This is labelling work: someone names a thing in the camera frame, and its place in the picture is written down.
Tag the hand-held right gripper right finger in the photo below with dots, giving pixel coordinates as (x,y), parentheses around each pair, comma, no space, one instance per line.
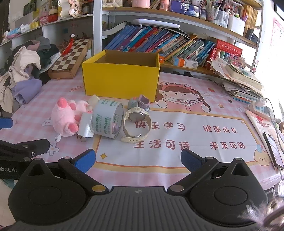
(192,160)

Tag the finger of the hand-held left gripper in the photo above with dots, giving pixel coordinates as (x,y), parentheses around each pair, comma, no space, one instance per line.
(33,147)
(5,123)

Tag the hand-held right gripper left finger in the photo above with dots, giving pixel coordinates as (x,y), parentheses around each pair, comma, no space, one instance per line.
(85,158)

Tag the white charger plug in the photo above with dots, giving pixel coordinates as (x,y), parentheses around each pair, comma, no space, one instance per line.
(85,126)

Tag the clear printed tape roll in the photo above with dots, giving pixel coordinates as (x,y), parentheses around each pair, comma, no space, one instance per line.
(103,120)

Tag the pink plush toy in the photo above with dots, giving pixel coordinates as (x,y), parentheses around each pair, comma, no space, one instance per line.
(64,115)

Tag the cream wrist watch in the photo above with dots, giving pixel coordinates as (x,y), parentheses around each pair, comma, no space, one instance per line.
(135,115)

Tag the grey purple toy truck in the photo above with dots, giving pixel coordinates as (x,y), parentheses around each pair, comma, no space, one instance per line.
(142,101)

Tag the yellow cardboard box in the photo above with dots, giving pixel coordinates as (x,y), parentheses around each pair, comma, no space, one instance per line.
(119,82)

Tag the pink printed desktop mat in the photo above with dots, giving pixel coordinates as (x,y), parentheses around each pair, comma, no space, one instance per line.
(199,115)

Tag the lilac garment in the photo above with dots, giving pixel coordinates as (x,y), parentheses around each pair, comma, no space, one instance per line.
(26,88)

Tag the cream garment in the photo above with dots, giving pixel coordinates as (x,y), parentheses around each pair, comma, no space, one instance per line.
(24,64)

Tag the pink printed booklet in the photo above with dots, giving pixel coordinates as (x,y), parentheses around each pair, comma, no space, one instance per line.
(258,126)

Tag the mauve pink garment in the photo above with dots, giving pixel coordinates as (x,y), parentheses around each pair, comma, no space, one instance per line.
(31,45)

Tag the black smartphone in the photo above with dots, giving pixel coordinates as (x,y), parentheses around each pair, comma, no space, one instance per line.
(274,151)

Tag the fuzzy grey sleeve cuff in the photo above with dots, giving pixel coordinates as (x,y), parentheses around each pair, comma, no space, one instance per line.
(255,213)

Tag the white power strip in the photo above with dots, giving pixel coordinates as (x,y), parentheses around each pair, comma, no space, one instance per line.
(259,108)

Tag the grey garment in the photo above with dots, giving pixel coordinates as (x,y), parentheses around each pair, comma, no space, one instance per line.
(44,42)

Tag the wooden chessboard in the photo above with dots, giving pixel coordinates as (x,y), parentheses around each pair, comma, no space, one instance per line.
(71,57)

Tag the messy stack of papers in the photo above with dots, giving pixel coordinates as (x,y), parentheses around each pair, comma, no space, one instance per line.
(239,80)

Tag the red tassel ornament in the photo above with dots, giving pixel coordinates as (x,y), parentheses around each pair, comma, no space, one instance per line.
(66,47)

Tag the orange white carton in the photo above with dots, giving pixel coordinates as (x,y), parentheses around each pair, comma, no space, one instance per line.
(185,62)

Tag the red boxed dictionary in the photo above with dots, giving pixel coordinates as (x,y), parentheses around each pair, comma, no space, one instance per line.
(228,46)

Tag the row of colourful books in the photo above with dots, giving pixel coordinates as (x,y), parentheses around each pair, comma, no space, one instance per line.
(155,42)

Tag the thick white-paged book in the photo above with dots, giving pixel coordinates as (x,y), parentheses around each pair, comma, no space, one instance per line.
(113,28)

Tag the white desk lamp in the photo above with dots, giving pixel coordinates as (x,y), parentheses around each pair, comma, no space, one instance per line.
(155,23)

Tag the pen holder with pens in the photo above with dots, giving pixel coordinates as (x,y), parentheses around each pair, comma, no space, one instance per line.
(218,15)

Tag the smartphone with lit screen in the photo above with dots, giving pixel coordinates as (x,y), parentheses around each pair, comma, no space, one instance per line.
(185,7)

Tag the pink cup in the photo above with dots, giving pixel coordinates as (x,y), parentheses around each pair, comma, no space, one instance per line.
(141,3)

